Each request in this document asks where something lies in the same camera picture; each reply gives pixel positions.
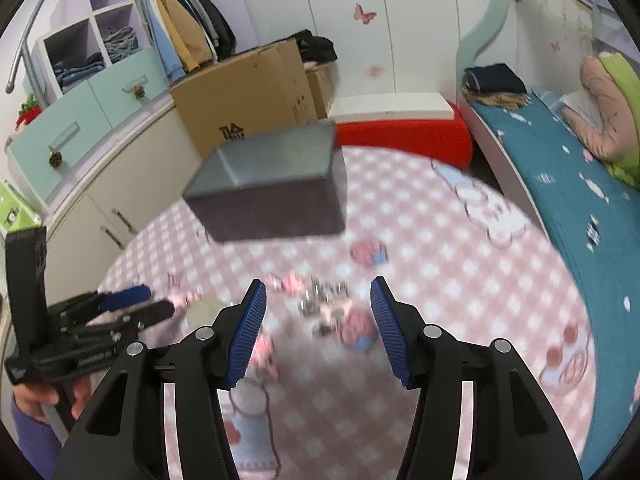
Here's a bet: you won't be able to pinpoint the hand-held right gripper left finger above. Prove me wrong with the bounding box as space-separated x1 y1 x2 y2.
52 279 268 480

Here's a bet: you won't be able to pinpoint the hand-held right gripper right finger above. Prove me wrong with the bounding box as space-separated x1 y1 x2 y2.
369 275 583 480

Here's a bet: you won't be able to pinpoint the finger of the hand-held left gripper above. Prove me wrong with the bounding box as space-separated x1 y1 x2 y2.
47 284 153 318
60 299 176 342

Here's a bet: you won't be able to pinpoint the pink hair clip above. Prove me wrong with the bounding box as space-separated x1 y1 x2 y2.
267 272 307 293

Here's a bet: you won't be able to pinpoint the pile of silver jewelry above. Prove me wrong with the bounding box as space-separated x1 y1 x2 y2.
297 274 353 336

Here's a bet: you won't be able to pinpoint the grey metal tin box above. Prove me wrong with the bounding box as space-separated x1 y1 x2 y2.
182 121 348 243

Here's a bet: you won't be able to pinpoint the person's left forearm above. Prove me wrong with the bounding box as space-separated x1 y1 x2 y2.
9 400 65 479

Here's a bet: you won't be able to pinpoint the person's left hand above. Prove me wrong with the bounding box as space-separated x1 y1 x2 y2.
11 374 95 426

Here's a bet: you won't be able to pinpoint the pink checkered tablecloth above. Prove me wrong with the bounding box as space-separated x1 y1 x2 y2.
97 145 598 480

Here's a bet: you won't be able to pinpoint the cream low cabinet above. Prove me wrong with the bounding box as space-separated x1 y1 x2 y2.
37 105 202 263

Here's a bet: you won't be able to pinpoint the teal drawer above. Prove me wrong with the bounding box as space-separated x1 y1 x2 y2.
87 45 171 117
9 97 99 202

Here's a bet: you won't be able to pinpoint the red storage box, white lid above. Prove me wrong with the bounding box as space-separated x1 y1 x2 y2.
332 101 473 170

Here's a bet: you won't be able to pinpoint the red plush toy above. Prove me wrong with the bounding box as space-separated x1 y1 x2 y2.
15 95 42 132

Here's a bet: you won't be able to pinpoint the blue bed sheet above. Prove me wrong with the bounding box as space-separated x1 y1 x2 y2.
470 87 640 461

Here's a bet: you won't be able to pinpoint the folded jeans stack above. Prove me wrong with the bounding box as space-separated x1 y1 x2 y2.
102 26 137 63
52 52 107 89

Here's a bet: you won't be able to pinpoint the white board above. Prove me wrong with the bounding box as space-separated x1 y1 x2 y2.
330 92 453 123

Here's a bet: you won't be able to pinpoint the large cardboard box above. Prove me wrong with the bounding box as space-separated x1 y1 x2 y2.
170 39 318 161

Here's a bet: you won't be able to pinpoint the small cardboard box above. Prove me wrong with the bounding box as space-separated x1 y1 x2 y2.
305 62 337 121

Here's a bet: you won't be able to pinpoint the light blue hanging shirt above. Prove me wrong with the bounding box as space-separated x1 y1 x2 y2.
147 0 187 83

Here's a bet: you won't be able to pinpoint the silver handrail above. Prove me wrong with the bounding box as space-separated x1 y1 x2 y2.
5 0 85 94

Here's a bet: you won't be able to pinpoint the folded dark clothes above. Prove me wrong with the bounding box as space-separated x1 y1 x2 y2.
462 64 528 108

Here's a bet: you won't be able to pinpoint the tan hanging jacket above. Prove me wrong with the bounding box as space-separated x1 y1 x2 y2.
152 0 217 73

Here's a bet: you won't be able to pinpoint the dark hanging jackets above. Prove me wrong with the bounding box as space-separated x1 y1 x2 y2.
185 0 238 61

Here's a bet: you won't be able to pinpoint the black clothes pile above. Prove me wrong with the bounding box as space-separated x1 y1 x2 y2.
289 30 339 63

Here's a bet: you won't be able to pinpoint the white pillow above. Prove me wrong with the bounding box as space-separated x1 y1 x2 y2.
562 91 608 128

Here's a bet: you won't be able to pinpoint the white wardrobe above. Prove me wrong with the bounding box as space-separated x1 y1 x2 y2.
235 0 501 106

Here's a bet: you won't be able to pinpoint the green blanket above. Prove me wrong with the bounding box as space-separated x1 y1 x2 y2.
597 52 640 186

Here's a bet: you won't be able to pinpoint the teal bunk bed frame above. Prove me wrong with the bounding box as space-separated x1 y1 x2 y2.
455 0 640 243

